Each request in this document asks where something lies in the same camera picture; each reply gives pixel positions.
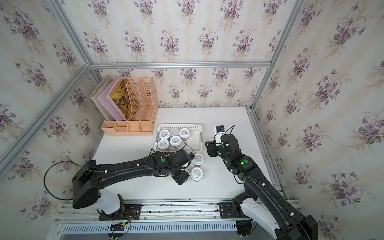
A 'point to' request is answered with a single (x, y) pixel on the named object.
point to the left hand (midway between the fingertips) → (186, 176)
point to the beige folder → (93, 97)
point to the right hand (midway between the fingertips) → (211, 142)
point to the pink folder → (107, 103)
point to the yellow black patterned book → (120, 97)
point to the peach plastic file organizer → (143, 112)
